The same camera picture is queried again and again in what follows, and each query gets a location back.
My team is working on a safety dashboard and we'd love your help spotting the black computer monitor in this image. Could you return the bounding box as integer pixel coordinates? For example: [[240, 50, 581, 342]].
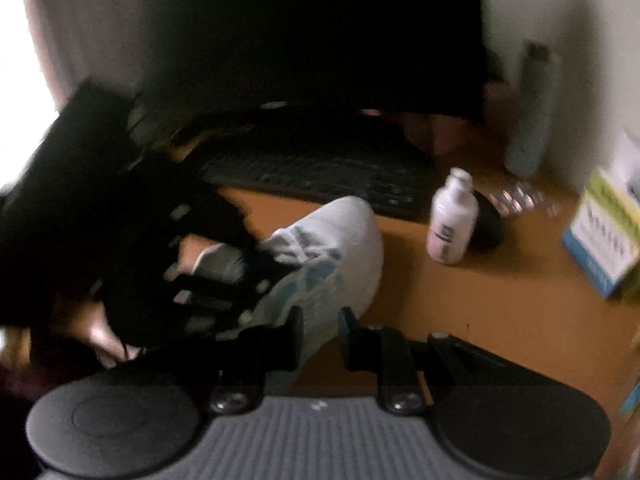
[[125, 0, 488, 122]]

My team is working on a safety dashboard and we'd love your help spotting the white medicine box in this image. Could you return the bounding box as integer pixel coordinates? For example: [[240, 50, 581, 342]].
[[617, 125, 640, 196]]

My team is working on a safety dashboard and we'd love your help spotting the person's left hand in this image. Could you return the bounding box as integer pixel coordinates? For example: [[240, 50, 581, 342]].
[[55, 302, 143, 368]]

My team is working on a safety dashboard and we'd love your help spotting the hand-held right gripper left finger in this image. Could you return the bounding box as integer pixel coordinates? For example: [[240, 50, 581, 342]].
[[125, 306, 305, 413]]

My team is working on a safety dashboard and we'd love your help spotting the grey thermos bottle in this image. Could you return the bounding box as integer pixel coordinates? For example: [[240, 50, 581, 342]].
[[505, 40, 562, 179]]

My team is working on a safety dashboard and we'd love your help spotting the person's left forearm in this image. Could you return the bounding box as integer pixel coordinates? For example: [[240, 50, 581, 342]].
[[0, 325, 61, 411]]

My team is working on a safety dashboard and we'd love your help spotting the white pump bottle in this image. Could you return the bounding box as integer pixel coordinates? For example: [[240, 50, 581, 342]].
[[426, 167, 480, 265]]

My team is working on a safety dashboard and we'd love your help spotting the green and blue medicine box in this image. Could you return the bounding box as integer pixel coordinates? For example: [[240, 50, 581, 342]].
[[561, 167, 640, 301]]

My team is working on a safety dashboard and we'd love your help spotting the silver blister pill pack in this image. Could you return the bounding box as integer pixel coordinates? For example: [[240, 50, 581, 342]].
[[535, 194, 562, 219], [487, 184, 538, 217]]

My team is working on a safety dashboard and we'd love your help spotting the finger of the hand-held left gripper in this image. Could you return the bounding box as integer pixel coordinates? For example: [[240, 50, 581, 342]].
[[167, 187, 273, 263], [165, 262, 296, 341]]

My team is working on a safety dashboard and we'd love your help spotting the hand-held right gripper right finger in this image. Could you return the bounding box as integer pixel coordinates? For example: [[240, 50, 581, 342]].
[[340, 308, 546, 415]]

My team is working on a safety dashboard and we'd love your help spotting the black computer mouse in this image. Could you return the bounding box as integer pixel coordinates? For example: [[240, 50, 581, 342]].
[[470, 190, 506, 252]]

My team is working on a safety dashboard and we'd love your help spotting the white sneaker shoe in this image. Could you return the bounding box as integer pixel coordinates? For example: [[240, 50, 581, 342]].
[[192, 195, 385, 376]]

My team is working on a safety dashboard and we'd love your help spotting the black keyboard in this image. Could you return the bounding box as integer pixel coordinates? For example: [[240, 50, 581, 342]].
[[197, 110, 436, 222]]

